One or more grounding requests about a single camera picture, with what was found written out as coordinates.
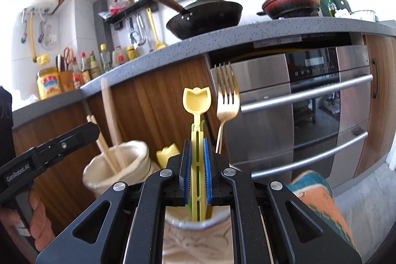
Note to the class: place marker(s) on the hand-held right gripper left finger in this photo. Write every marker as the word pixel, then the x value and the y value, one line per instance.
pixel 186 177

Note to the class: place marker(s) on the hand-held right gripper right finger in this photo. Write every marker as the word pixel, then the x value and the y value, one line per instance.
pixel 206 177

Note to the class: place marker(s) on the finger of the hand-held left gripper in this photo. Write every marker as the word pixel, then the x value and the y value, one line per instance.
pixel 77 135

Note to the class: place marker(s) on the wooden chopstick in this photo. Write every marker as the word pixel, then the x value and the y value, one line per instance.
pixel 109 150
pixel 109 115
pixel 104 151

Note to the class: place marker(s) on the white floral ceramic utensil holder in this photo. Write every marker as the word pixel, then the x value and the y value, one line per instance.
pixel 130 165

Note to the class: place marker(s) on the gold metal fork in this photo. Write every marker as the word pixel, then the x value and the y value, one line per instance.
pixel 227 109

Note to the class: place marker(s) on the yellow plastic spoon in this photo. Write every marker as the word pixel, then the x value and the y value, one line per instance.
pixel 196 100

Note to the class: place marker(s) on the person's left hand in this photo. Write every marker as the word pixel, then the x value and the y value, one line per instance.
pixel 40 217

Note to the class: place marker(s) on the wooden knife holder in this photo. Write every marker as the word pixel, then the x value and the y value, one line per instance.
pixel 66 81

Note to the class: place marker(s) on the red-cap sauce bottle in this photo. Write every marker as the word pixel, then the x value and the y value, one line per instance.
pixel 76 76
pixel 84 69

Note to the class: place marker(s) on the large yellow jar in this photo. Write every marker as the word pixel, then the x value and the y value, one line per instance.
pixel 48 83

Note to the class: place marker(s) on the stainless steel built-in oven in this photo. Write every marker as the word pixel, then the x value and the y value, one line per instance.
pixel 256 128

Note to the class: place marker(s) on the green-label sauce bottle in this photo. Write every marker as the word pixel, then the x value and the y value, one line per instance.
pixel 93 64

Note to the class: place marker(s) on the yellow-cap oil bottle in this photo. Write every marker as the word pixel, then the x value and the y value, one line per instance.
pixel 104 59

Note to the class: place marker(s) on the yellow valve fitting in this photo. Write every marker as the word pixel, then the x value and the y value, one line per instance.
pixel 42 59

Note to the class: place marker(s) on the white plastic jug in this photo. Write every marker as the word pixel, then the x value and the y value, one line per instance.
pixel 119 56

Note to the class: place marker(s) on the wooden base cabinet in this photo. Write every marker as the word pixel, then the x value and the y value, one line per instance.
pixel 161 90

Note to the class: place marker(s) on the small yellow bottle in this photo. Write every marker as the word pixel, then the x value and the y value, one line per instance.
pixel 132 52

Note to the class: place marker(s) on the water pipe with valve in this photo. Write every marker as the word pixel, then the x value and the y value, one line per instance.
pixel 23 26
pixel 41 30

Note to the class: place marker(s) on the printed quilted table mat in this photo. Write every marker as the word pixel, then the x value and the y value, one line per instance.
pixel 318 199

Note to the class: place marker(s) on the hanging metal kitchen tool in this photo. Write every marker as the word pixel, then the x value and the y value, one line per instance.
pixel 133 32
pixel 141 30

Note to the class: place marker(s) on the yellow hanging spatula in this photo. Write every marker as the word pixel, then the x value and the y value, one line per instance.
pixel 154 35

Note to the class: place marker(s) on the red packet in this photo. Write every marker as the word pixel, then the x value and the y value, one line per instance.
pixel 119 7

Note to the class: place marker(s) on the grey speckled kitchen counter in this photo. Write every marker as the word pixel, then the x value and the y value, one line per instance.
pixel 216 38

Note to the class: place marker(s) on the small glass bottle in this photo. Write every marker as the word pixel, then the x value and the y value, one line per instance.
pixel 331 6

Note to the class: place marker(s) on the dark green container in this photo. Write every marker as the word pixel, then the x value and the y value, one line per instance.
pixel 342 2

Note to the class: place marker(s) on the white fluted dish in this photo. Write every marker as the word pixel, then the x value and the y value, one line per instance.
pixel 362 14

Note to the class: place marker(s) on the black wall spice shelf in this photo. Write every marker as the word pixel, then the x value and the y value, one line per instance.
pixel 136 9

